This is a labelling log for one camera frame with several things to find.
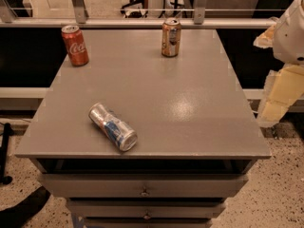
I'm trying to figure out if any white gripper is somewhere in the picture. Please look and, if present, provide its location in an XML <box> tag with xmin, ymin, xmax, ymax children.
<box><xmin>256</xmin><ymin>64</ymin><xmax>304</xmax><ymax>124</ymax></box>

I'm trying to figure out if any orange soda can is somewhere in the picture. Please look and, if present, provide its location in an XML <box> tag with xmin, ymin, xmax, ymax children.
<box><xmin>161</xmin><ymin>17</ymin><xmax>181</xmax><ymax>57</ymax></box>

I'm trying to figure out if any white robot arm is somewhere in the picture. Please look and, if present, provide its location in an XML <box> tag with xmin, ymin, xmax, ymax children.
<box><xmin>254</xmin><ymin>0</ymin><xmax>304</xmax><ymax>127</ymax></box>

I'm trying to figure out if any silver blue redbull can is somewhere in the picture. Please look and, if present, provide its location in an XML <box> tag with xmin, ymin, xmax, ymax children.
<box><xmin>88</xmin><ymin>103</ymin><xmax>138</xmax><ymax>151</ymax></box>

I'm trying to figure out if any red coca-cola can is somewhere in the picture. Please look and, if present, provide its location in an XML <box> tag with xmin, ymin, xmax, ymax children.
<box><xmin>62</xmin><ymin>26</ymin><xmax>89</xmax><ymax>67</ymax></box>

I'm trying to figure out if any grey drawer cabinet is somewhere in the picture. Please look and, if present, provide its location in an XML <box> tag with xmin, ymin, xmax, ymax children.
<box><xmin>16</xmin><ymin>29</ymin><xmax>270</xmax><ymax>228</ymax></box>

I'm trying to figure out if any middle grey drawer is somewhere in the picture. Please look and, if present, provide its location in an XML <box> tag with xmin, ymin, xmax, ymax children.
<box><xmin>67</xmin><ymin>199</ymin><xmax>225</xmax><ymax>219</ymax></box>

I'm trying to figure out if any grey drawer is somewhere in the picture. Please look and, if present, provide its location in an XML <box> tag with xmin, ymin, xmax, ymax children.
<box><xmin>39</xmin><ymin>174</ymin><xmax>248</xmax><ymax>198</ymax></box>
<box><xmin>67</xmin><ymin>199</ymin><xmax>225</xmax><ymax>219</ymax></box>

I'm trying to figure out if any top grey drawer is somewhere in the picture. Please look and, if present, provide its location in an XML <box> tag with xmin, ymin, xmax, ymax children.
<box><xmin>39</xmin><ymin>174</ymin><xmax>248</xmax><ymax>198</ymax></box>

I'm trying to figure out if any black stand pole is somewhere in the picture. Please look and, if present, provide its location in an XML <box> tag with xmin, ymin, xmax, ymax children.
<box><xmin>0</xmin><ymin>123</ymin><xmax>14</xmax><ymax>185</ymax></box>

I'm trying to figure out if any black shoe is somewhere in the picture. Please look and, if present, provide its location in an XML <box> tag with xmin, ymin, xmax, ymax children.
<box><xmin>0</xmin><ymin>186</ymin><xmax>50</xmax><ymax>228</ymax></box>

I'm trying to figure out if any metal window rail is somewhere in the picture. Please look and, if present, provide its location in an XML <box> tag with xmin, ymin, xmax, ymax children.
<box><xmin>0</xmin><ymin>18</ymin><xmax>276</xmax><ymax>29</ymax></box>

